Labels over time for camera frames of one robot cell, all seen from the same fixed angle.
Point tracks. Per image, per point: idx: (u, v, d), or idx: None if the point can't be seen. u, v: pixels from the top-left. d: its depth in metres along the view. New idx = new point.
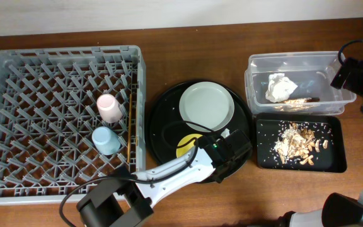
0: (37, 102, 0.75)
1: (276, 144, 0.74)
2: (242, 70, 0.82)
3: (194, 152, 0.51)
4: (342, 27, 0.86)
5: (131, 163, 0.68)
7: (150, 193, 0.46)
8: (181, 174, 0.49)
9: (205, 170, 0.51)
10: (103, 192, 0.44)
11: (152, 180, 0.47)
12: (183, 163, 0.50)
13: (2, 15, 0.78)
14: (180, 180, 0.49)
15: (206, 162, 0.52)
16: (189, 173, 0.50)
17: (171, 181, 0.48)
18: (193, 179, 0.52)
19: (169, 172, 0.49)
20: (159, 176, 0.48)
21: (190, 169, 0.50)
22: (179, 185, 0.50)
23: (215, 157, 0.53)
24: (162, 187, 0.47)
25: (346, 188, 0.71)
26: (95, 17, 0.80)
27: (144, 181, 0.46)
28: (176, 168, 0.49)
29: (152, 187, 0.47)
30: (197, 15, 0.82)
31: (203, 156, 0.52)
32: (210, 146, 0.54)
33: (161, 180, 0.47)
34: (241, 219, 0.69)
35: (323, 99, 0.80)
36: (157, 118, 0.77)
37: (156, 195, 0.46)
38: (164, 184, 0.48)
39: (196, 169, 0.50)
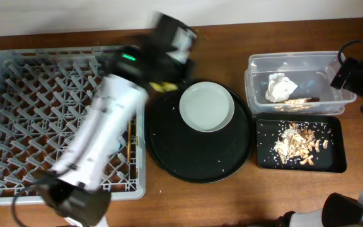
0: (37, 102, 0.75)
1: (276, 144, 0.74)
2: (242, 70, 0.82)
3: (108, 89, 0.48)
4: (342, 27, 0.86)
5: (132, 163, 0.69)
7: (79, 175, 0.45)
8: (104, 127, 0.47)
9: (128, 100, 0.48)
10: (50, 202, 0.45)
11: (71, 164, 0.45)
12: (100, 113, 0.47)
13: (2, 15, 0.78)
14: (101, 135, 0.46)
15: (125, 94, 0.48)
16: (112, 115, 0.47)
17: (95, 144, 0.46)
18: (121, 120, 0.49)
19: (84, 140, 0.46)
20: (83, 144, 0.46)
21: (110, 113, 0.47)
22: (105, 137, 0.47)
23: (139, 66, 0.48)
24: (89, 159, 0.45)
25: (346, 188, 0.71)
26: (95, 17, 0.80)
27: (65, 170, 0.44)
28: (92, 124, 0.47)
29: (77, 169, 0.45)
30: (196, 15, 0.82)
31: (118, 87, 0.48)
32: (124, 64, 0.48)
33: (82, 156, 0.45)
34: (241, 219, 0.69)
35: (323, 99, 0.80)
36: (157, 118, 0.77)
37: (86, 171, 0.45)
38: (91, 151, 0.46)
39: (116, 106, 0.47)
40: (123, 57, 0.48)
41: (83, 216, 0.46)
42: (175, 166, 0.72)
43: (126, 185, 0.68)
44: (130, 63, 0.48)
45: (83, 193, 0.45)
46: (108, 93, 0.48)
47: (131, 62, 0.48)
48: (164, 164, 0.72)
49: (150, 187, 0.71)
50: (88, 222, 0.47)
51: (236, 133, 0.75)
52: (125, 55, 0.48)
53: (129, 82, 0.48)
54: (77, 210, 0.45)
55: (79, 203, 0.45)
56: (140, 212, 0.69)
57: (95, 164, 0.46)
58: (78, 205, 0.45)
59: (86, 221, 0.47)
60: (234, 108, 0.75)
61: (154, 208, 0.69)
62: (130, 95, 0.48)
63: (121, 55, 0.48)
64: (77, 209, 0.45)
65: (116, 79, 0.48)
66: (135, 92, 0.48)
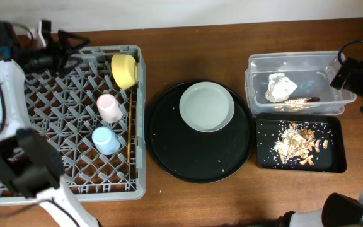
0: (37, 102, 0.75)
1: (276, 144, 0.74)
2: (242, 70, 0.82)
3: None
4: (342, 27, 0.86)
5: (132, 163, 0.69)
7: (11, 128, 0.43)
8: (7, 93, 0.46)
9: (10, 69, 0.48)
10: (4, 169, 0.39)
11: (2, 123, 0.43)
12: None
13: (2, 14, 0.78)
14: (11, 93, 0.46)
15: (7, 67, 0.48)
16: (10, 83, 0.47)
17: (10, 104, 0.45)
18: (19, 81, 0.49)
19: None
20: (1, 113, 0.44)
21: (5, 86, 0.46)
22: (15, 99, 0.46)
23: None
24: (15, 116, 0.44)
25: (346, 188, 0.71)
26: (96, 17, 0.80)
27: None
28: None
29: (9, 124, 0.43)
30: (196, 15, 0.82)
31: None
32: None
33: (7, 113, 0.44)
34: (241, 219, 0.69)
35: (323, 99, 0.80)
36: (157, 118, 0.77)
37: (19, 120, 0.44)
38: (12, 110, 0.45)
39: (5, 78, 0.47)
40: None
41: (38, 154, 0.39)
42: (176, 166, 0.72)
43: (126, 185, 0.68)
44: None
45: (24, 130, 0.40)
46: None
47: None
48: (164, 164, 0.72)
49: (150, 187, 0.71)
50: (57, 172, 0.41)
51: (236, 133, 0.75)
52: None
53: (4, 60, 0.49)
54: (25, 146, 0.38)
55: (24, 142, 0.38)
56: (140, 212, 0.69)
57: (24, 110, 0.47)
58: (24, 139, 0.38)
59: (50, 164, 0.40)
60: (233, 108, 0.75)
61: (154, 208, 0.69)
62: (14, 66, 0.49)
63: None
64: (26, 146, 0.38)
65: None
66: (14, 65, 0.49)
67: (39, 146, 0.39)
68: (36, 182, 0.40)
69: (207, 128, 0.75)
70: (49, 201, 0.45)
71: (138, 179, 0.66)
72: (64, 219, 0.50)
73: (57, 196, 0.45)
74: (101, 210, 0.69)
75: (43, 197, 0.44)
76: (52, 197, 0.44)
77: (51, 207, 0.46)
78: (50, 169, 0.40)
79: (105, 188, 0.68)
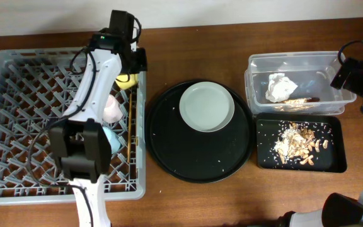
0: (37, 102, 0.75)
1: (276, 144, 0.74)
2: (242, 70, 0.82)
3: (91, 57, 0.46)
4: (342, 27, 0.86)
5: (132, 163, 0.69)
7: (86, 116, 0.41)
8: (97, 81, 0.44)
9: (114, 62, 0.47)
10: (61, 146, 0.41)
11: (80, 106, 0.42)
12: (92, 71, 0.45)
13: (3, 15, 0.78)
14: (101, 83, 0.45)
15: (109, 58, 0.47)
16: (103, 74, 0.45)
17: (94, 93, 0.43)
18: (114, 75, 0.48)
19: (86, 91, 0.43)
20: (84, 96, 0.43)
21: (99, 73, 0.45)
22: (103, 90, 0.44)
23: (114, 41, 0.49)
24: (94, 106, 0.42)
25: (346, 188, 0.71)
26: (96, 17, 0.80)
27: (74, 111, 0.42)
28: (88, 82, 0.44)
29: (84, 111, 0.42)
30: (196, 15, 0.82)
31: (103, 55, 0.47)
32: (101, 41, 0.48)
33: (87, 101, 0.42)
34: (240, 219, 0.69)
35: (323, 99, 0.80)
36: (157, 118, 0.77)
37: (94, 114, 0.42)
38: (92, 99, 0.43)
39: (102, 67, 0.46)
40: (101, 40, 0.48)
41: (94, 151, 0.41)
42: (176, 166, 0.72)
43: (126, 185, 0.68)
44: (110, 41, 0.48)
45: (94, 125, 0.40)
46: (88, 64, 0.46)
47: (108, 41, 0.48)
48: (164, 164, 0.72)
49: (150, 187, 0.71)
50: (99, 170, 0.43)
51: (237, 133, 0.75)
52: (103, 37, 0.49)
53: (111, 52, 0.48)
54: (87, 139, 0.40)
55: (90, 135, 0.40)
56: (140, 212, 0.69)
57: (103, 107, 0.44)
58: (90, 135, 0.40)
59: (99, 162, 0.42)
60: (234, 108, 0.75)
61: (153, 207, 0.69)
62: (115, 60, 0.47)
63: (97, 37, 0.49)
64: (89, 140, 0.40)
65: (94, 53, 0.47)
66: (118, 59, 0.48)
67: (98, 145, 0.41)
68: (80, 168, 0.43)
69: (207, 128, 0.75)
70: (81, 191, 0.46)
71: (138, 179, 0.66)
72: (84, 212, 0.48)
73: (89, 190, 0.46)
74: None
75: (76, 182, 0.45)
76: (86, 188, 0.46)
77: (80, 198, 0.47)
78: (96, 165, 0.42)
79: (105, 188, 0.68)
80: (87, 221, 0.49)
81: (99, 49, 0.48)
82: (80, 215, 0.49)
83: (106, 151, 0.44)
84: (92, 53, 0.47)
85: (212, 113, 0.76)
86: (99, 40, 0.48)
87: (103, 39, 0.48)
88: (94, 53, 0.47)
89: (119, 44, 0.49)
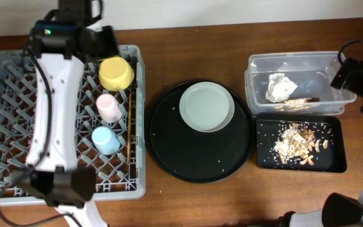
0: (37, 102, 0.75)
1: (276, 144, 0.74)
2: (242, 70, 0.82)
3: (43, 72, 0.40)
4: (341, 27, 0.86)
5: (132, 163, 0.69)
7: (53, 161, 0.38)
8: (55, 108, 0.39)
9: (70, 70, 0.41)
10: (38, 195, 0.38)
11: (44, 149, 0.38)
12: (46, 94, 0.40)
13: (2, 15, 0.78)
14: (59, 109, 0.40)
15: (65, 68, 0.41)
16: (58, 94, 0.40)
17: (55, 127, 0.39)
18: (75, 84, 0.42)
19: (45, 126, 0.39)
20: (45, 133, 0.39)
21: (55, 94, 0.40)
22: (63, 117, 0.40)
23: (62, 36, 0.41)
24: (58, 143, 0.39)
25: (345, 187, 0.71)
26: None
27: (39, 160, 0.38)
28: (44, 111, 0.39)
29: (50, 156, 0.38)
30: (196, 15, 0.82)
31: (54, 64, 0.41)
32: (44, 36, 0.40)
33: (50, 139, 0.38)
34: (241, 219, 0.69)
35: (323, 99, 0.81)
36: (157, 118, 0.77)
37: (59, 156, 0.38)
38: (56, 136, 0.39)
39: (57, 82, 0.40)
40: (46, 34, 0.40)
41: (72, 194, 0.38)
42: (176, 166, 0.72)
43: (126, 185, 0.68)
44: (57, 34, 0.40)
45: (64, 174, 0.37)
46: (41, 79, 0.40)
47: (55, 34, 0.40)
48: (164, 164, 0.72)
49: (150, 187, 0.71)
50: (86, 201, 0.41)
51: (236, 133, 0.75)
52: (47, 30, 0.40)
53: (62, 55, 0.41)
54: (61, 188, 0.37)
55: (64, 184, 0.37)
56: (140, 212, 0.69)
57: (68, 140, 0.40)
58: (64, 184, 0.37)
59: (82, 198, 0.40)
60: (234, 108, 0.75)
61: (153, 208, 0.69)
62: (69, 67, 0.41)
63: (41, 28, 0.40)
64: (63, 188, 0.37)
65: (45, 60, 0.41)
66: (74, 65, 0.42)
67: (75, 192, 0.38)
68: (67, 203, 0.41)
69: (207, 128, 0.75)
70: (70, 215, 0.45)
71: (138, 178, 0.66)
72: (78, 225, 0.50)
73: (77, 214, 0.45)
74: (101, 210, 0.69)
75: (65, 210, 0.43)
76: (73, 213, 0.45)
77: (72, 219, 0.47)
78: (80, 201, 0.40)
79: (105, 188, 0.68)
80: None
81: (47, 53, 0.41)
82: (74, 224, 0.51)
83: (89, 183, 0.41)
84: (41, 58, 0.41)
85: (212, 113, 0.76)
86: (42, 34, 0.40)
87: (48, 34, 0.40)
88: (45, 55, 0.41)
89: (73, 38, 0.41)
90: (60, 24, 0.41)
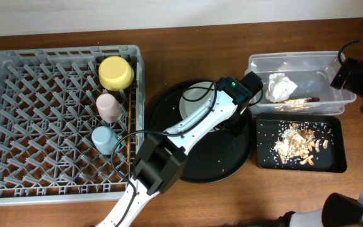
0: (36, 102, 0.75)
1: (276, 144, 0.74)
2: (242, 70, 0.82)
3: (213, 97, 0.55)
4: (341, 27, 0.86)
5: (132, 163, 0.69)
7: (182, 143, 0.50)
8: (207, 119, 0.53)
9: (227, 110, 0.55)
10: (147, 152, 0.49)
11: (181, 131, 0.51)
12: (207, 109, 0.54)
13: (2, 15, 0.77)
14: (208, 123, 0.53)
15: (228, 104, 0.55)
16: (213, 115, 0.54)
17: (197, 128, 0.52)
18: (222, 118, 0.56)
19: (193, 121, 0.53)
20: (187, 127, 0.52)
21: (213, 113, 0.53)
22: (203, 130, 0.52)
23: (237, 94, 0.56)
24: (193, 137, 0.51)
25: (345, 188, 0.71)
26: (96, 16, 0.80)
27: (175, 133, 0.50)
28: (200, 115, 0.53)
29: (183, 137, 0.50)
30: (196, 15, 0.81)
31: (223, 98, 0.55)
32: (230, 87, 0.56)
33: (189, 130, 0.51)
34: (240, 219, 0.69)
35: (322, 99, 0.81)
36: (157, 118, 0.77)
37: (190, 144, 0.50)
38: (193, 132, 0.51)
39: (218, 111, 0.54)
40: (231, 86, 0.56)
41: (168, 174, 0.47)
42: None
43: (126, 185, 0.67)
44: (232, 89, 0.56)
45: (183, 157, 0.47)
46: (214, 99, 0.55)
47: (232, 89, 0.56)
48: None
49: None
50: (161, 187, 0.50)
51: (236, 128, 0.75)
52: (232, 83, 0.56)
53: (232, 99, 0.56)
54: (168, 162, 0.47)
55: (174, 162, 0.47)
56: (140, 212, 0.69)
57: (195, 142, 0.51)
58: (174, 162, 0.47)
59: (165, 182, 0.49)
60: None
61: (153, 208, 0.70)
62: (231, 107, 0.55)
63: (227, 79, 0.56)
64: (171, 164, 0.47)
65: (218, 93, 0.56)
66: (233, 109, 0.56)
67: (170, 174, 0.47)
68: (150, 176, 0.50)
69: None
70: (133, 193, 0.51)
71: None
72: (118, 210, 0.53)
73: (139, 197, 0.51)
74: (101, 210, 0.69)
75: (137, 183, 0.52)
76: (138, 193, 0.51)
77: (127, 198, 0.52)
78: (160, 183, 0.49)
79: (105, 188, 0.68)
80: (111, 220, 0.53)
81: (225, 91, 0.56)
82: (111, 212, 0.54)
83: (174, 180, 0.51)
84: (219, 91, 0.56)
85: None
86: (229, 86, 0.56)
87: (232, 86, 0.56)
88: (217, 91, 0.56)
89: (240, 101, 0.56)
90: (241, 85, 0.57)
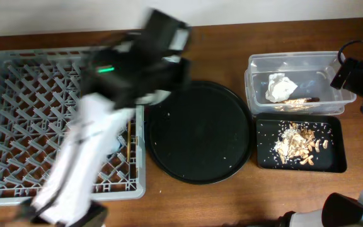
0: (36, 102, 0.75)
1: (276, 144, 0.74)
2: (242, 70, 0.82)
3: (82, 110, 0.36)
4: (341, 27, 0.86)
5: (132, 163, 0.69)
7: (58, 209, 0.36)
8: (78, 156, 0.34)
9: (109, 121, 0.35)
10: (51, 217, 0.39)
11: (53, 195, 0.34)
12: (76, 142, 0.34)
13: (2, 16, 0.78)
14: (82, 166, 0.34)
15: (107, 120, 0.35)
16: (84, 147, 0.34)
17: (69, 185, 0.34)
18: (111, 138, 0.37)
19: (63, 173, 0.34)
20: (58, 182, 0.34)
21: (81, 146, 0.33)
22: (88, 165, 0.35)
23: (128, 74, 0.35)
24: (69, 195, 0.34)
25: (346, 188, 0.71)
26: (96, 16, 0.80)
27: (45, 205, 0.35)
28: (68, 156, 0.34)
29: (58, 204, 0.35)
30: (196, 15, 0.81)
31: (97, 110, 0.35)
32: (103, 70, 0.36)
33: (61, 192, 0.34)
34: (241, 219, 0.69)
35: (323, 99, 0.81)
36: (157, 121, 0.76)
37: (69, 207, 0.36)
38: (69, 189, 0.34)
39: (91, 132, 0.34)
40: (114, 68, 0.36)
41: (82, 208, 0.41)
42: (179, 169, 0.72)
43: (126, 185, 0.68)
44: (118, 75, 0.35)
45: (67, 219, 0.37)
46: (81, 115, 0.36)
47: (115, 73, 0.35)
48: (169, 168, 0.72)
49: (150, 187, 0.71)
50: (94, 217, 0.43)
51: (218, 116, 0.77)
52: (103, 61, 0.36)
53: (109, 101, 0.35)
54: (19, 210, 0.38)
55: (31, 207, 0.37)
56: (140, 212, 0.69)
57: (79, 194, 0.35)
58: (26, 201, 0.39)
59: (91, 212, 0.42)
60: (229, 106, 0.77)
61: (153, 208, 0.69)
62: (110, 121, 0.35)
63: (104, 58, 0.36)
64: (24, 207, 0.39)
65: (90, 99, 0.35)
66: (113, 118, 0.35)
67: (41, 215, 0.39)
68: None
69: (200, 129, 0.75)
70: None
71: (138, 178, 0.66)
72: None
73: None
74: None
75: None
76: None
77: None
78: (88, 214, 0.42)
79: (105, 188, 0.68)
80: None
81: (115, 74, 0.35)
82: None
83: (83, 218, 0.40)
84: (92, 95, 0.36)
85: (209, 113, 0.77)
86: (104, 68, 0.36)
87: (110, 69, 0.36)
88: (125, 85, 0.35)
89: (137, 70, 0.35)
90: (123, 58, 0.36)
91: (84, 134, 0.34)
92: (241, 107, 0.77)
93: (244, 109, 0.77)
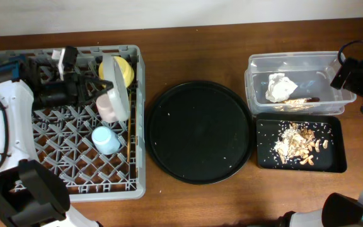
0: None
1: (276, 144, 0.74)
2: (242, 70, 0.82)
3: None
4: (341, 27, 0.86)
5: (131, 163, 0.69)
7: (13, 160, 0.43)
8: (0, 120, 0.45)
9: (21, 87, 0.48)
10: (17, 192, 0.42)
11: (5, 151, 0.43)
12: (0, 111, 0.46)
13: (3, 15, 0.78)
14: (17, 123, 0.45)
15: (13, 88, 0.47)
16: (0, 113, 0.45)
17: (13, 132, 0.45)
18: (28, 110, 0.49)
19: (1, 131, 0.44)
20: (4, 140, 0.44)
21: (0, 110, 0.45)
22: (16, 118, 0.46)
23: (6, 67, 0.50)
24: (18, 143, 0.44)
25: (345, 187, 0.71)
26: (96, 16, 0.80)
27: None
28: None
29: (11, 155, 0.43)
30: (196, 15, 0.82)
31: (5, 88, 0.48)
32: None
33: (9, 142, 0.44)
34: (241, 219, 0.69)
35: (323, 99, 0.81)
36: (157, 121, 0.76)
37: (21, 152, 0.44)
38: (14, 139, 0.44)
39: (11, 99, 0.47)
40: None
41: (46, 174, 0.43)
42: (178, 169, 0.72)
43: (126, 185, 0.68)
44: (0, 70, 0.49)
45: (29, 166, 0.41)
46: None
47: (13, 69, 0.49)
48: (169, 168, 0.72)
49: (150, 186, 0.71)
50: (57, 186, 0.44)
51: (218, 116, 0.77)
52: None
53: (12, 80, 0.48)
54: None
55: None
56: (140, 212, 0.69)
57: (26, 144, 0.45)
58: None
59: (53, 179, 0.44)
60: (229, 106, 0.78)
61: (153, 208, 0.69)
62: (21, 87, 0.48)
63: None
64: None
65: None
66: (21, 86, 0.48)
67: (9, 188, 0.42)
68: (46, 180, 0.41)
69: (200, 129, 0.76)
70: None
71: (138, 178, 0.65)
72: None
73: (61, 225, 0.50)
74: (100, 210, 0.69)
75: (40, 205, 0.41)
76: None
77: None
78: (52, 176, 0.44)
79: (105, 188, 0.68)
80: None
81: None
82: None
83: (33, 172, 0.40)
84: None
85: (208, 113, 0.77)
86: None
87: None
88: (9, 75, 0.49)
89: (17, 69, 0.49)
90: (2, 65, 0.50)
91: (5, 103, 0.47)
92: (241, 107, 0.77)
93: (244, 109, 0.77)
